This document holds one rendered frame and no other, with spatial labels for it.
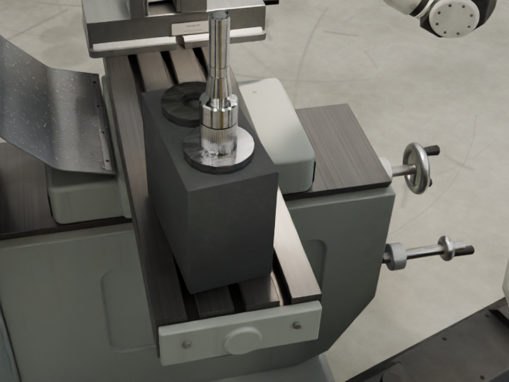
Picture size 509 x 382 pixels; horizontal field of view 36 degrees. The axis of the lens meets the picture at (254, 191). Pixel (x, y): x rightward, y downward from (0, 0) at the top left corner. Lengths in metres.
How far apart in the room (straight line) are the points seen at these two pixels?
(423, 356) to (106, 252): 0.62
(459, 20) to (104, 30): 0.65
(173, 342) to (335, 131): 0.77
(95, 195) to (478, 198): 1.63
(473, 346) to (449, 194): 1.28
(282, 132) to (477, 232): 1.23
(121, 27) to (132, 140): 0.29
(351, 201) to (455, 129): 1.52
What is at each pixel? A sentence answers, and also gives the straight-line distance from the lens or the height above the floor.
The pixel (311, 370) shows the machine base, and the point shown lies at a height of 0.20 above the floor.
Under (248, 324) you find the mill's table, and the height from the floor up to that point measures 0.92.
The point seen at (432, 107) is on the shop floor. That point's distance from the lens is 3.15.
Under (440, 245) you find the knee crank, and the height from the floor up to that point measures 0.53.
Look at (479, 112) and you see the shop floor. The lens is 3.17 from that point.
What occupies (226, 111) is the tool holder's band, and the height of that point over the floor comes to 1.20.
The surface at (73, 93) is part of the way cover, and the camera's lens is 1.57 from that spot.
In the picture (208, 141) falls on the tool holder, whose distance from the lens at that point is 0.97.
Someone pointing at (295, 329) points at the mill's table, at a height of 0.89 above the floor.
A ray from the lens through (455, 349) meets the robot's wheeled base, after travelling 1.52.
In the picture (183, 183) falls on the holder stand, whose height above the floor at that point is 1.13.
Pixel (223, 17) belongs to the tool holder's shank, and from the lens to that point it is 0.89.
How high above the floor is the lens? 1.75
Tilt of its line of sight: 41 degrees down
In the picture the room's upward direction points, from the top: 3 degrees clockwise
